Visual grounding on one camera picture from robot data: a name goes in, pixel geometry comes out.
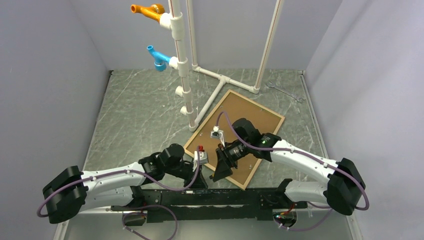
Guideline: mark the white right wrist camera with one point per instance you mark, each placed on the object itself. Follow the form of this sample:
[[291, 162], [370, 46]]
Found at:
[[216, 133]]

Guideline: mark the white PVC pipe stand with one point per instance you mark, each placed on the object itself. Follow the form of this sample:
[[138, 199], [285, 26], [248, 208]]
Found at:
[[212, 37]]

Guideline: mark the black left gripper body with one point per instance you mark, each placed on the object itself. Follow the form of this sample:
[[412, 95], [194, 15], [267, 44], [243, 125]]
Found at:
[[182, 169]]

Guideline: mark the silver open-end wrench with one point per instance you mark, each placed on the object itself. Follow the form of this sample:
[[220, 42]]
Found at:
[[272, 85]]

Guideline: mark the orange plastic faucet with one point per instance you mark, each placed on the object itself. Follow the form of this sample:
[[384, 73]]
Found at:
[[153, 12]]

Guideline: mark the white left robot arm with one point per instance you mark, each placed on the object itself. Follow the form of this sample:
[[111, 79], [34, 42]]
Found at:
[[74, 191]]

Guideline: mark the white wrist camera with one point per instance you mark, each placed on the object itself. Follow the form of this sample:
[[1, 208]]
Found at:
[[216, 133], [200, 157]]

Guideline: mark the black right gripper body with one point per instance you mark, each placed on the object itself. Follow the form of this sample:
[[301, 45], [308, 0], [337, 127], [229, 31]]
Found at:
[[234, 152]]

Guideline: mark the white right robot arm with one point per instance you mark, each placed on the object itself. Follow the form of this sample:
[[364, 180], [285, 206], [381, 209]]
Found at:
[[335, 183]]

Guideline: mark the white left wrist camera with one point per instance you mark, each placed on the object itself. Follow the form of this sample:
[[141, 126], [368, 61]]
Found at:
[[200, 157]]

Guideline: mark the green wooden photo frame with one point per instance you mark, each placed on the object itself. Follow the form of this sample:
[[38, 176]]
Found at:
[[237, 106]]

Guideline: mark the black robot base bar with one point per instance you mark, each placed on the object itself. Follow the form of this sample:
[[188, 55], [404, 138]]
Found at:
[[210, 204]]

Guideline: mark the blue plastic faucet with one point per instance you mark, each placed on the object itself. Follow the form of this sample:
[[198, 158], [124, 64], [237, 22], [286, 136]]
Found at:
[[160, 60]]

